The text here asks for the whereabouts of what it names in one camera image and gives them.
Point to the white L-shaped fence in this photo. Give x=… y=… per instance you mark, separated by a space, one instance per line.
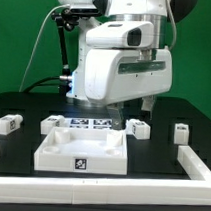
x=196 y=190

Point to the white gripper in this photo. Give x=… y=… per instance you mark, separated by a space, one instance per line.
x=112 y=76

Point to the black camera on stand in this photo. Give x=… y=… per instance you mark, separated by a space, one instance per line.
x=67 y=20

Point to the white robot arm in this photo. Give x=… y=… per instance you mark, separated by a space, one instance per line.
x=158 y=12

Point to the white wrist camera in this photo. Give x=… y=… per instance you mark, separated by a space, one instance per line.
x=121 y=34

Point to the fiducial marker sheet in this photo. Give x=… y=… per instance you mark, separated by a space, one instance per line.
x=100 y=123

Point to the white square table top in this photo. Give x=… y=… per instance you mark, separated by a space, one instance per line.
x=83 y=150

